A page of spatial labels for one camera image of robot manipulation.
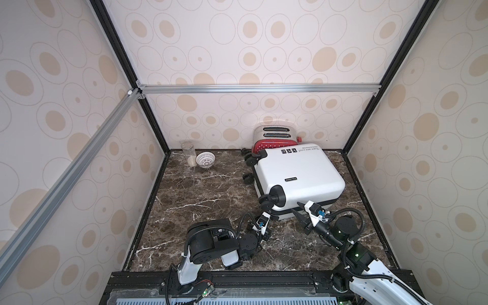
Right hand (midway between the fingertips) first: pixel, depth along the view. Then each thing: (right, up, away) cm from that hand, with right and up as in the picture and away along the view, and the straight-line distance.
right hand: (303, 204), depth 73 cm
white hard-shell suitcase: (+1, +12, +11) cm, 17 cm away
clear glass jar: (-54, +24, +30) cm, 66 cm away
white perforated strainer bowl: (-47, +20, +40) cm, 65 cm away
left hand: (-11, -6, +9) cm, 15 cm away
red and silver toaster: (-8, +32, +33) cm, 47 cm away
